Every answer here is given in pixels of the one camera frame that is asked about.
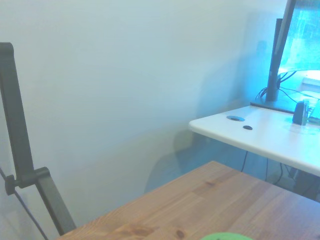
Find clear water bottle green cap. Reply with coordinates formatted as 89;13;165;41
199;231;249;240

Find dark monitor stand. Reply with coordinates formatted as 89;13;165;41
249;18;295;114

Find white desk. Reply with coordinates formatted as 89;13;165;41
188;104;320;177

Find small black speaker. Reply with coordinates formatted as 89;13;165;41
292;101;307;125

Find clear drinking glass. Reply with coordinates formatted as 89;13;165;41
300;98;320;129

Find computer monitor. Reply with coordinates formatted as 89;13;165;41
273;0;320;72

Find black cable under desk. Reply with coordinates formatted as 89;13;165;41
240;150;249;174

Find black monitor cables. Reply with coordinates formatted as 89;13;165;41
256;70;320;101

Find black camera stand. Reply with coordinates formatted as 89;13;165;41
0;42;77;236

